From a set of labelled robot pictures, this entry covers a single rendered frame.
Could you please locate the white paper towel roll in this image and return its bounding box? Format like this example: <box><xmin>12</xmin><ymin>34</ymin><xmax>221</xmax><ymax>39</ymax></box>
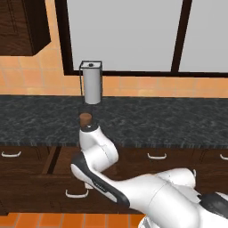
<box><xmin>83</xmin><ymin>67</ymin><xmax>102</xmax><ymax>105</ymax></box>

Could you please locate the brown cylinder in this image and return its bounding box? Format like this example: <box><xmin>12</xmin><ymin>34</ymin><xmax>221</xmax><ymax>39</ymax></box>
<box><xmin>79</xmin><ymin>113</ymin><xmax>93</xmax><ymax>127</ymax></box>

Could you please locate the dark framed window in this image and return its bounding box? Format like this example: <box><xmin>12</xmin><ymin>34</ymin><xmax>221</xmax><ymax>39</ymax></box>
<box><xmin>54</xmin><ymin>0</ymin><xmax>228</xmax><ymax>78</ymax></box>

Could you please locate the dark wood open drawer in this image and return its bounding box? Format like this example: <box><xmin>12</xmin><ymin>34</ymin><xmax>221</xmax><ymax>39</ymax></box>
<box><xmin>28</xmin><ymin>145</ymin><xmax>146</xmax><ymax>216</ymax></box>

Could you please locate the dark wood wall cupboard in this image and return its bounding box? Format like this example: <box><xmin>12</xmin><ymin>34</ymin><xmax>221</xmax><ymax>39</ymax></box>
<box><xmin>0</xmin><ymin>0</ymin><xmax>53</xmax><ymax>57</ymax></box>

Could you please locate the dark wood drawer front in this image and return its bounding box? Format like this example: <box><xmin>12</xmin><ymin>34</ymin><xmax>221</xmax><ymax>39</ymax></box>
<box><xmin>198</xmin><ymin>148</ymin><xmax>228</xmax><ymax>195</ymax></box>
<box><xmin>116</xmin><ymin>147</ymin><xmax>206</xmax><ymax>186</ymax></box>
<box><xmin>0</xmin><ymin>144</ymin><xmax>58</xmax><ymax>176</ymax></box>

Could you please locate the black wire paper towel holder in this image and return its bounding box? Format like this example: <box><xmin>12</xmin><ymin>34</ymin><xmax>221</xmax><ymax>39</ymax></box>
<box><xmin>78</xmin><ymin>60</ymin><xmax>103</xmax><ymax>132</ymax></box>

